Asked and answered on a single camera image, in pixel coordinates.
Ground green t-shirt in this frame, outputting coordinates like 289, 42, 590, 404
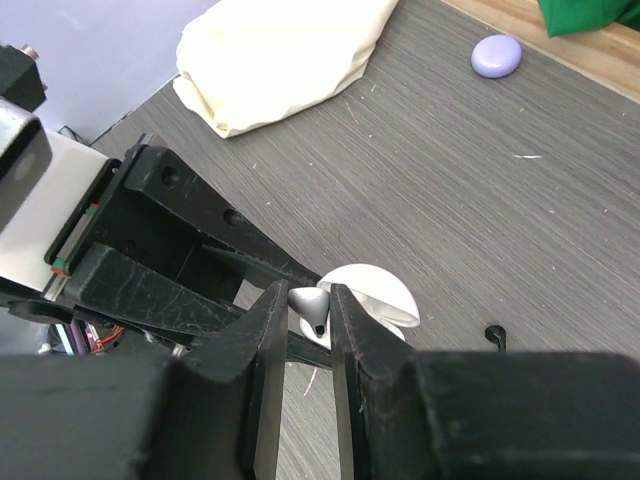
537, 0, 639, 37

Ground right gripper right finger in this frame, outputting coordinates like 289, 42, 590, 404
330, 285, 639, 479

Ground black earbud centre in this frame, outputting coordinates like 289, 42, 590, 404
484, 324, 507, 351

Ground purple earbud case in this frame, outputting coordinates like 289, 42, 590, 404
470, 34, 523, 79

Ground white earbud case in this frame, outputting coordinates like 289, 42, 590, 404
289, 263, 420, 350

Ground wooden clothes rack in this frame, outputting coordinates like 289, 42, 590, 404
447, 0, 640, 102

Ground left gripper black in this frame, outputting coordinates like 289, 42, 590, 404
42, 146, 320, 346

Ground white earbud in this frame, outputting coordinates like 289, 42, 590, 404
288, 287, 330, 337

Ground cream cloth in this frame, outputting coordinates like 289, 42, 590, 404
173, 0, 397, 139

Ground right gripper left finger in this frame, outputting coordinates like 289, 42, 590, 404
1, 281, 288, 479

